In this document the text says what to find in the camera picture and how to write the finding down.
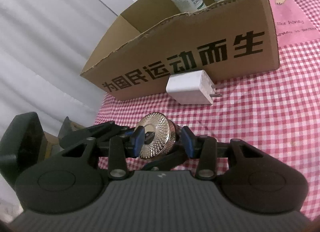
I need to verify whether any gold lid cosmetic jar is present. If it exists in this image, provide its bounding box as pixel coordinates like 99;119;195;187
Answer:
135;112;181;159

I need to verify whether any white power adapter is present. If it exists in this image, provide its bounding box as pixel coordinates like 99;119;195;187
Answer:
166;70;222;105

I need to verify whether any white curtain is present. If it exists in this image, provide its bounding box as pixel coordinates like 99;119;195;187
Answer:
0;0;161;222

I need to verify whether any brown cardboard box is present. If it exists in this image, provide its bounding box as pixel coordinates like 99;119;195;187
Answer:
81;0;280;101

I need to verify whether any red checkered tablecloth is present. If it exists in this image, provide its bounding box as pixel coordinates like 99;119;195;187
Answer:
93;0;320;222

